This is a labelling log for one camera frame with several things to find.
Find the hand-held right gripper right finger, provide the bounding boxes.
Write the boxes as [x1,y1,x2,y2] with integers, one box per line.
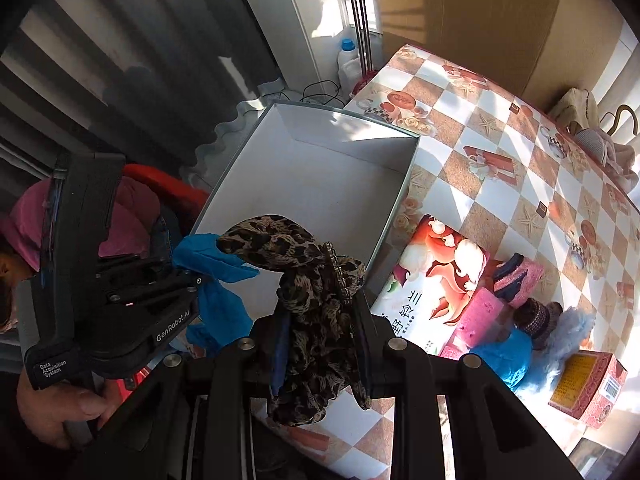
[351,291,583,480]

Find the light blue fluffy cloth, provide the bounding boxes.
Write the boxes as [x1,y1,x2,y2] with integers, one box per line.
[520,305,599,397]

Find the white sheer curtain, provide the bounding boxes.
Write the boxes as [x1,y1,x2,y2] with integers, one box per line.
[192,101,274,186]

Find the leopard print scrunchie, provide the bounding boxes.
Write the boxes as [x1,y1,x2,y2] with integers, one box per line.
[216,215,374,428]

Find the person's left hand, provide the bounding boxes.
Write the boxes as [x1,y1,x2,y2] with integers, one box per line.
[16,374,119,452]

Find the pink garment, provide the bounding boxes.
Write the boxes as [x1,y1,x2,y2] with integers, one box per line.
[0,179,162,272]

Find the pink yellow carton box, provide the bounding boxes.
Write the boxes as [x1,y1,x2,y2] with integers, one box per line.
[548,351,629,430]

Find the gold clothes hanger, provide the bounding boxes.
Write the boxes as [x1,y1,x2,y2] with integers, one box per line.
[599,104,640,137]

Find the red-handled mop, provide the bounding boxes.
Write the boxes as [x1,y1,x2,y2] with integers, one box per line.
[321,0,376,100]

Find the floral tissue pack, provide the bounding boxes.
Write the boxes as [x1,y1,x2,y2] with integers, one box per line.
[370,214,494,357]

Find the grey curtain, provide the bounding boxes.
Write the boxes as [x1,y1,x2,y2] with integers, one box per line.
[0,0,282,188]

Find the beige bag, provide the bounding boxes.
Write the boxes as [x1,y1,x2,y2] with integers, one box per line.
[547,87,640,197]

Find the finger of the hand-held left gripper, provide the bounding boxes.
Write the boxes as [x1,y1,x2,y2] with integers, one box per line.
[111,279,212,312]
[99,254,199,287]

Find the large brown cardboard box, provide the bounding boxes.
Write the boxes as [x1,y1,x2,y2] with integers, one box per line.
[372,0,627,107]

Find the pink navy knitted bootie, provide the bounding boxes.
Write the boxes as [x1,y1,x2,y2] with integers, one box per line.
[492,254,546,304]

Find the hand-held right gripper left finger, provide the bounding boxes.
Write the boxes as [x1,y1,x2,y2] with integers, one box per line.
[70,311,292,480]

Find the grey-green mat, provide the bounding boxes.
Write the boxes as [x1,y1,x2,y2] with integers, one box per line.
[189,101,420,283]

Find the red plastic chair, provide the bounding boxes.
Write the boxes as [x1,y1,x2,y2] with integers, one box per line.
[121,163,212,223]

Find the white bottle blue cap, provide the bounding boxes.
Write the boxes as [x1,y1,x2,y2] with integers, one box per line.
[337,37,364,94]

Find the pink sponge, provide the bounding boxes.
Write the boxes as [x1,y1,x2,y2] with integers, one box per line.
[440,287,514,359]

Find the black cables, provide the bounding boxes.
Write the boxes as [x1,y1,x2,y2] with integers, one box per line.
[259,79,347,109]

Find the dark striped knitted bootie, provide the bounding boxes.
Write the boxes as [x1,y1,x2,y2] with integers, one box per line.
[512,297,564,352]

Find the checkered printed tablecloth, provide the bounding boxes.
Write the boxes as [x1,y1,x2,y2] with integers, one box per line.
[250,44,640,477]

